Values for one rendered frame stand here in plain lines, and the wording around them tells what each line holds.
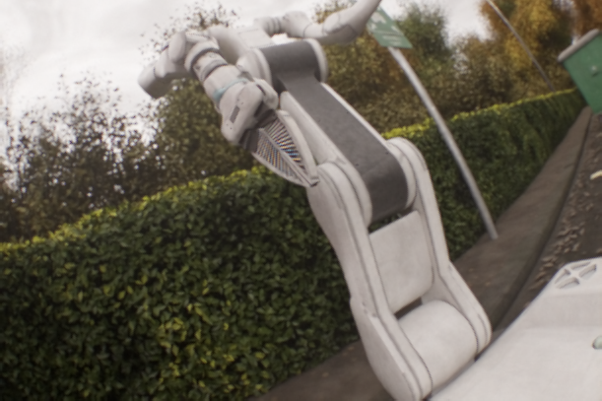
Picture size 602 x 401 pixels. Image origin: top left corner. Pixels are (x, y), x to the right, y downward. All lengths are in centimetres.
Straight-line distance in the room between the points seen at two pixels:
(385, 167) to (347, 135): 11
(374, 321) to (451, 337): 17
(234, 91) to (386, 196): 33
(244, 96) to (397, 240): 40
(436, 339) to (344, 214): 33
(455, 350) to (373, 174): 40
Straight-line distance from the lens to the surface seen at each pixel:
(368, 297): 57
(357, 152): 58
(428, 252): 67
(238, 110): 44
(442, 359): 65
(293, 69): 78
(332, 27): 101
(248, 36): 109
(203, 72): 53
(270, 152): 43
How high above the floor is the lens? 65
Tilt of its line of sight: 12 degrees up
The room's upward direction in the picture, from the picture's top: 24 degrees counter-clockwise
